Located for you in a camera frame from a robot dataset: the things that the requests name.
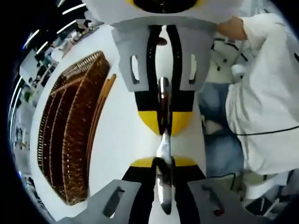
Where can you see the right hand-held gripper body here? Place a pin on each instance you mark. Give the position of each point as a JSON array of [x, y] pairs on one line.
[[112, 9]]

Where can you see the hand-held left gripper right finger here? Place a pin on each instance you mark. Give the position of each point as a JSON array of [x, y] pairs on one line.
[[187, 193]]

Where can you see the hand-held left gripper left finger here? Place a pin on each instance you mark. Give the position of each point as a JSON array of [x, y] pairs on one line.
[[140, 193]]

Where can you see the silver knife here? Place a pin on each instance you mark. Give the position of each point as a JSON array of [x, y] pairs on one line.
[[164, 147]]

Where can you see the brown wicker storage slots tray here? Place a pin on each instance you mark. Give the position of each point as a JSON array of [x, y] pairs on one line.
[[77, 128]]

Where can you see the person's blue jeans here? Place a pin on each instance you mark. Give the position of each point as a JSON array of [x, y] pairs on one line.
[[217, 100]]

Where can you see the person in white shirt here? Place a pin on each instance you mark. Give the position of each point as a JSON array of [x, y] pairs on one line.
[[268, 93]]

